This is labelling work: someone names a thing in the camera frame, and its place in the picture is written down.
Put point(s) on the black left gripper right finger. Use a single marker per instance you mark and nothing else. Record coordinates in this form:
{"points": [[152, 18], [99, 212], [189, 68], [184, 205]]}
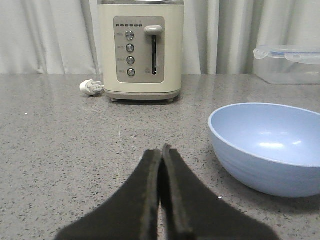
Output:
{"points": [[193, 212]]}

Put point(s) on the clear plastic lidded container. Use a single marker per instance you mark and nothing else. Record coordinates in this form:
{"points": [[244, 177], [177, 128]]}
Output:
{"points": [[287, 64]]}

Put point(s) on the white power plug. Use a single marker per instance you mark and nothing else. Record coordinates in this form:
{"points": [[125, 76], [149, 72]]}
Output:
{"points": [[90, 87]]}

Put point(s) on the blue bowl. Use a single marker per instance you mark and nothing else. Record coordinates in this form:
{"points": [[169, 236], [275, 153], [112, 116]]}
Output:
{"points": [[271, 148]]}

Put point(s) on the white curtain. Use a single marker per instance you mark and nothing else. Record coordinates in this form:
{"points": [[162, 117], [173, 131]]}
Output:
{"points": [[63, 36]]}

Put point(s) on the cream toaster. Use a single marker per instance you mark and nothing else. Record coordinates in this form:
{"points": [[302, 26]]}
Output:
{"points": [[141, 43]]}

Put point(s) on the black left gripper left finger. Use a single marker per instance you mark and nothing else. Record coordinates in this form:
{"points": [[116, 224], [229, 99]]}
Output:
{"points": [[130, 214]]}

